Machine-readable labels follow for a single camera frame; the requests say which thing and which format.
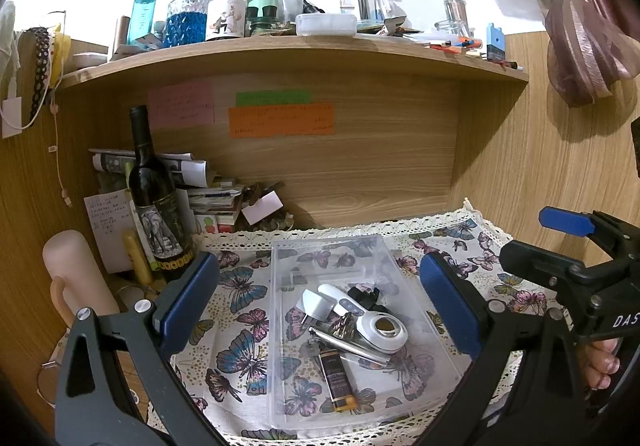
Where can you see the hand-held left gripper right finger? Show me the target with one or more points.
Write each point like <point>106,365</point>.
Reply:
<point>450,306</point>

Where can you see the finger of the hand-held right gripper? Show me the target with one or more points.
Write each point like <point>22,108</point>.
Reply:
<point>565,221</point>
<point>535,261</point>

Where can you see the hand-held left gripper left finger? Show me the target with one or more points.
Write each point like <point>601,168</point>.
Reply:
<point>192,296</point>

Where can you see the clear plastic storage box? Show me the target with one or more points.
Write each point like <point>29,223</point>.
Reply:
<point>425,361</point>

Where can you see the white handheld massager device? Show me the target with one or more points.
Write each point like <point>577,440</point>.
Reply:
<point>385,328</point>

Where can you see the black T-shaped plastic part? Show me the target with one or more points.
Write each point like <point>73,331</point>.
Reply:
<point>365,297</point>

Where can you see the silver metal rod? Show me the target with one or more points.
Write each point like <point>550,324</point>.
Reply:
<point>350,346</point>

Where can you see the white plug adapter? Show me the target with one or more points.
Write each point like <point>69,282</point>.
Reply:
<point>315,306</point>

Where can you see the black and gold lighter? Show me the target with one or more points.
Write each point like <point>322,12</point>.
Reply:
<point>337,381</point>

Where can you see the person's right hand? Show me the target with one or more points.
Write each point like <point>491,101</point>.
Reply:
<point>602,366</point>

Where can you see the butterfly print lace cloth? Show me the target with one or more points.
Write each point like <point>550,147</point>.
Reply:
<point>240,286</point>

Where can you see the yellow lip balm tube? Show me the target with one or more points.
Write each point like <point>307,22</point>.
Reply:
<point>136,256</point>

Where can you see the fruit sticker sheet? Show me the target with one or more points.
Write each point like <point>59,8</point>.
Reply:
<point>206,223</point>

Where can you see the dark wine bottle elephant label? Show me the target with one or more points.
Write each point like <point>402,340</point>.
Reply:
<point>160,206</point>

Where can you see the pile of papers and booklets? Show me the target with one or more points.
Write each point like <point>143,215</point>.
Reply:
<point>205,196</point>

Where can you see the white handwritten paper note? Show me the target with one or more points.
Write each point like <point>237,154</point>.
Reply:
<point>105,231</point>

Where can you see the pale blank card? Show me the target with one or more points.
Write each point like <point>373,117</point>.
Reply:
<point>262,208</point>

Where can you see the cream cylindrical bottle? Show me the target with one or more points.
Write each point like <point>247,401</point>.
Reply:
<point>75,271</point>

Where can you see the dark brown small box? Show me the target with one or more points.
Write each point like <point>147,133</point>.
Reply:
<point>262,188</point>

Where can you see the blue and black block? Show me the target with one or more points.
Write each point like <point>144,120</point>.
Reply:
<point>495,42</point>

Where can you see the pink sticky note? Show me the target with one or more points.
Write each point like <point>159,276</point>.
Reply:
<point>182,103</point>

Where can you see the pink striped curtain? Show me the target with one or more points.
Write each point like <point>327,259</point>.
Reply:
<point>585,26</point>

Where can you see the orange sticky note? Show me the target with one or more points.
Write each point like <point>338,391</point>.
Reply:
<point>280,120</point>

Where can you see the orange marker pen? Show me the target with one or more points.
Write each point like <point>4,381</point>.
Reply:
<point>457,44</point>

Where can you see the green sticky note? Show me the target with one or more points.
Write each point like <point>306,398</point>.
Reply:
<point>272,97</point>

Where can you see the clear glass jar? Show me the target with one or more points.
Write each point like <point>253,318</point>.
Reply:
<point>456,13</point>

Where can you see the white round dish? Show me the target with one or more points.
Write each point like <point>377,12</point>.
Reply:
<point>90,60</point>

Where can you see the wooden shelf board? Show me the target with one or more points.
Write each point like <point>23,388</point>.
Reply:
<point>300,56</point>

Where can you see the patterned dark ribbon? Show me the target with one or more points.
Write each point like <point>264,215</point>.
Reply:
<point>40,76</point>

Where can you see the glass bottle with blue liquid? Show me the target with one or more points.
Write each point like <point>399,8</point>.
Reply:
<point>186,23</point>

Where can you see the teal plastic bottle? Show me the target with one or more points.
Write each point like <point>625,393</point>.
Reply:
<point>142,21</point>

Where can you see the white rectangular case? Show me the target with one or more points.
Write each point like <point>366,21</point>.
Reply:
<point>325,25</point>

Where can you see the white wall card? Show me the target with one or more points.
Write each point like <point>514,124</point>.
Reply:
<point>10,118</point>

